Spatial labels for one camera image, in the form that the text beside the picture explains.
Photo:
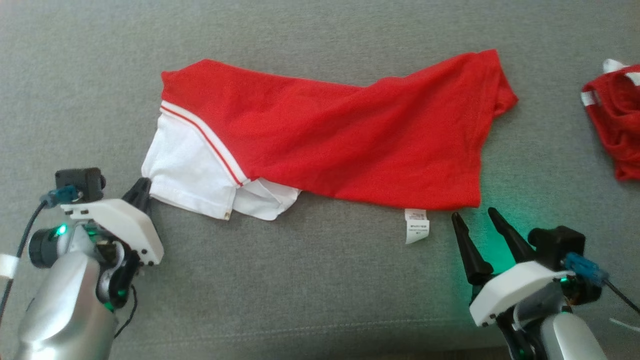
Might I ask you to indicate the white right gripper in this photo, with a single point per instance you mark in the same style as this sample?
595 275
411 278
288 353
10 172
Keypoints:
520 292

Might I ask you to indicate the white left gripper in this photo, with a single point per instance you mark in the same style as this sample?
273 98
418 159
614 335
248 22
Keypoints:
125 225

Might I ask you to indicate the red shirt with white sleeve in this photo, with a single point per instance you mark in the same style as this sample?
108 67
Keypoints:
350 140

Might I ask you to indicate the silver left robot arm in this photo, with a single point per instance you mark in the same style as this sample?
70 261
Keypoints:
65 305

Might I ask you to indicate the white zip tie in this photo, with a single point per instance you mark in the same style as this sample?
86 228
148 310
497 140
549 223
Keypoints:
625 325

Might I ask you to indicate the crumpled red white garment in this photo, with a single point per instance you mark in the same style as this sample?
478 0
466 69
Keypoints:
617 125

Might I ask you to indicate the grey sofa seat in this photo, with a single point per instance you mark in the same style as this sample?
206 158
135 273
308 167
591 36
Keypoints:
320 300

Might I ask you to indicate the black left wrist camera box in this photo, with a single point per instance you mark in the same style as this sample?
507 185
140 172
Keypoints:
80 184

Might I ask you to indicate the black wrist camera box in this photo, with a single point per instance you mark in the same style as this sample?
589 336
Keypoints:
557 245
80 184

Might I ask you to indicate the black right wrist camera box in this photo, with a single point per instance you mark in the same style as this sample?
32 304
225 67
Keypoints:
557 245

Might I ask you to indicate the blue left camera connector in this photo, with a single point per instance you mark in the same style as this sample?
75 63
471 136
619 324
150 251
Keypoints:
61 195

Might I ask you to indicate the blue camera connector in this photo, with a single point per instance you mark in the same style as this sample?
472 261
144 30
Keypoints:
61 195
585 267

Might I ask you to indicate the blue right camera connector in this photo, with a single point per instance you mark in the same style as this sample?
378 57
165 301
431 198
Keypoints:
585 267

